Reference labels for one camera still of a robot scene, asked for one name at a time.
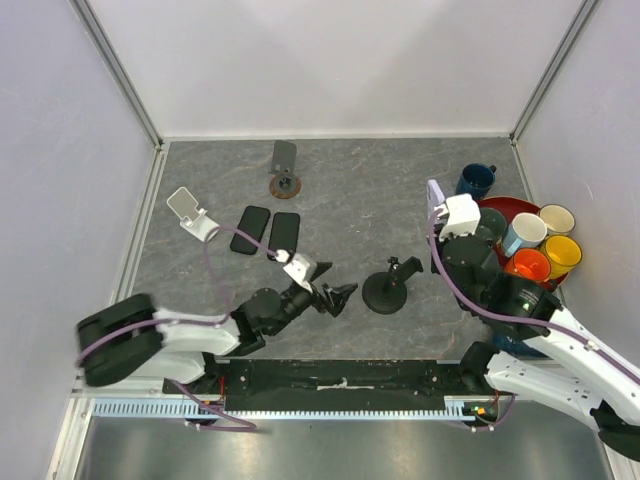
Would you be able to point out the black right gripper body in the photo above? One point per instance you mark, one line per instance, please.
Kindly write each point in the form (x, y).
(463, 305)

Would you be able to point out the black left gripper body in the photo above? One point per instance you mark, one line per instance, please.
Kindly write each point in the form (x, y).
(296, 302)

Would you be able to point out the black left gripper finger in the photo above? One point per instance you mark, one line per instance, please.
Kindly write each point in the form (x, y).
(336, 298)
(321, 268)

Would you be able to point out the black clamp phone stand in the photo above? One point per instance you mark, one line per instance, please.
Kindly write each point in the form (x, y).
(386, 292)

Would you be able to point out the black phone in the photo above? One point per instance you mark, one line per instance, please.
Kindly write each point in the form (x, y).
(284, 232)
(253, 222)

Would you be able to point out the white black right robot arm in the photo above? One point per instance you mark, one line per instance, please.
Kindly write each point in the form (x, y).
(600, 388)

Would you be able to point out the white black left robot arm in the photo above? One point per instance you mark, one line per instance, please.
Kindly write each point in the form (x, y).
(134, 338)

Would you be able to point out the round wooden base phone stand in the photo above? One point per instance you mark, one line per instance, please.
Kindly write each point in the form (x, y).
(285, 184)

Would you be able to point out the white metal phone stand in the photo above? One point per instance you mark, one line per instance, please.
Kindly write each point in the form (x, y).
(192, 217)

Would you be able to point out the grey green mug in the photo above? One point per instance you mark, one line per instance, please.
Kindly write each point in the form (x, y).
(491, 226)

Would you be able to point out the orange mug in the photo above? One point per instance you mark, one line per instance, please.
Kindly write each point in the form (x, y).
(530, 264)

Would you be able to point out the white light blue mug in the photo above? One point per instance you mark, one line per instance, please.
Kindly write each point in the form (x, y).
(526, 230)

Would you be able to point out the red round tray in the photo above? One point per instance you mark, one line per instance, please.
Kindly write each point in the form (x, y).
(509, 207)

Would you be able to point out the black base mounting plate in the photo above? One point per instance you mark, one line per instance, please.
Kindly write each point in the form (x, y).
(262, 385)

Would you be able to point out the dark blue mug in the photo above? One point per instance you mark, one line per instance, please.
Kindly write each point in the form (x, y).
(476, 180)

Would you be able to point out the yellow mug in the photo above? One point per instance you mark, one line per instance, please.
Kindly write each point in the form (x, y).
(563, 254)

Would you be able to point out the cream mug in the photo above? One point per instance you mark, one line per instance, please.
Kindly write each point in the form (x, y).
(558, 219)

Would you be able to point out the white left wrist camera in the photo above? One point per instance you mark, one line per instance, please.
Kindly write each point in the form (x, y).
(299, 267)

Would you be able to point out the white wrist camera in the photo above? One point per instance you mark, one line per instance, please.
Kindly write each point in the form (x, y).
(459, 215)
(299, 267)

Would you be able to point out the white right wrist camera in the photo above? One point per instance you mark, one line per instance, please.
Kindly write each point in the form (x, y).
(459, 215)

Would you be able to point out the grey slotted cable duct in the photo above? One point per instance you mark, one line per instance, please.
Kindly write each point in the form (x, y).
(184, 409)

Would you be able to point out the aluminium frame post right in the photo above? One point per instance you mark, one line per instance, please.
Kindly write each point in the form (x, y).
(577, 25)

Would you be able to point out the aluminium frame post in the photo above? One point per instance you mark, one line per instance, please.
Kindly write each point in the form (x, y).
(107, 52)
(577, 25)

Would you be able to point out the aluminium frame post left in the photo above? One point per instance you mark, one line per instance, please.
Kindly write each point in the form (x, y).
(107, 52)

